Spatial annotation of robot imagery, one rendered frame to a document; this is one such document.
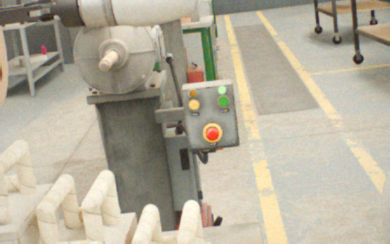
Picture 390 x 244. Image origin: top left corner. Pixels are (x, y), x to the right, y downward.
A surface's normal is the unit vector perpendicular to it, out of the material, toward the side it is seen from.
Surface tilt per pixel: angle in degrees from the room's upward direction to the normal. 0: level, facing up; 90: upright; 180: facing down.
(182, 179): 90
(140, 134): 90
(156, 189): 90
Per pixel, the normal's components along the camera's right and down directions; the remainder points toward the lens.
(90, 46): -0.15, 0.17
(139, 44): 0.11, 0.16
